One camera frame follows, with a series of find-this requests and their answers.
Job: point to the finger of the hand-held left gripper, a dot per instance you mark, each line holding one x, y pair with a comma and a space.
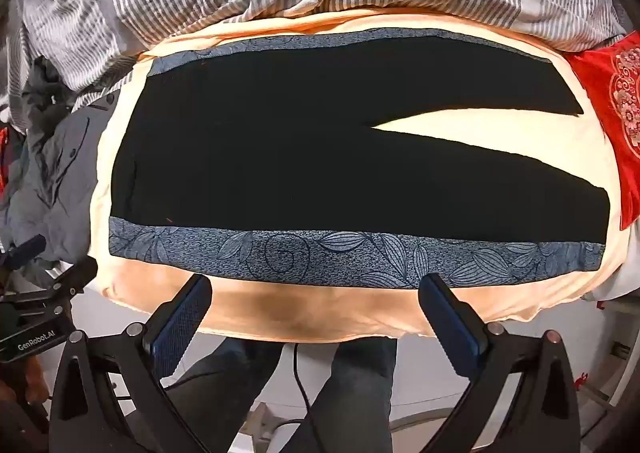
27, 250
70, 278

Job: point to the red embroidered cloth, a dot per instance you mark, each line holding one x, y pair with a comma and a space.
615, 123

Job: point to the grey jacket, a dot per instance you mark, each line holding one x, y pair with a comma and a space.
65, 168

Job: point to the black pants blue patterned trim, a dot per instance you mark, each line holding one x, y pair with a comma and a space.
300, 158

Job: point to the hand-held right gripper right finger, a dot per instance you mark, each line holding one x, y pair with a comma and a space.
447, 320

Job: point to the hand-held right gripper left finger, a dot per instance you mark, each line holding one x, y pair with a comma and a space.
182, 318

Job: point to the person's grey trousers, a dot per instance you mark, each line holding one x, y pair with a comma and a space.
350, 383

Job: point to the peach bed sheet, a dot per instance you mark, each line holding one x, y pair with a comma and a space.
320, 313

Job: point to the white printed cloth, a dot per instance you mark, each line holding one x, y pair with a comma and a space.
617, 333

